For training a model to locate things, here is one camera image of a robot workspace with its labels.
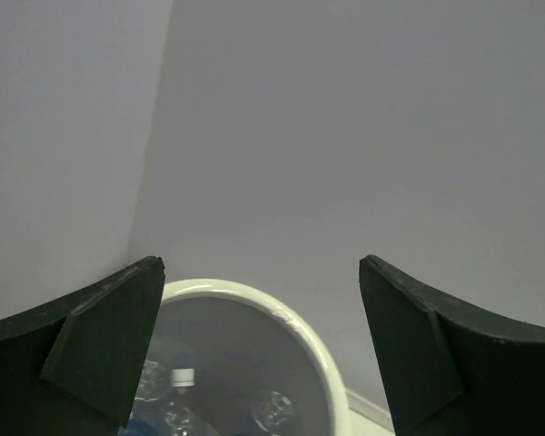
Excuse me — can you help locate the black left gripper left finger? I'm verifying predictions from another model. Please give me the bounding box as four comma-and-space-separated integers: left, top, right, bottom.
0, 256, 165, 435

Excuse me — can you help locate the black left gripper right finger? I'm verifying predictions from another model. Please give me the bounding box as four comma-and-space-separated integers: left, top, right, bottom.
359, 255, 545, 435

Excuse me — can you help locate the blue label bottle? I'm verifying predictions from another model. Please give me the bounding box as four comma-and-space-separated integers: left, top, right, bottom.
251, 391, 299, 435
118, 360, 170, 435

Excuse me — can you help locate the clear unlabelled bottle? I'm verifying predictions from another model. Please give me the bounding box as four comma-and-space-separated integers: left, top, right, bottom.
162, 368, 201, 436

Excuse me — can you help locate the blue label bottle front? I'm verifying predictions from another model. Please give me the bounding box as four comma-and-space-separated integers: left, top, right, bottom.
251, 391, 299, 435

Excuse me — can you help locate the white round plastic bin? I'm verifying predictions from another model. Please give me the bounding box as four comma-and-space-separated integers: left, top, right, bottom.
145, 279, 351, 435

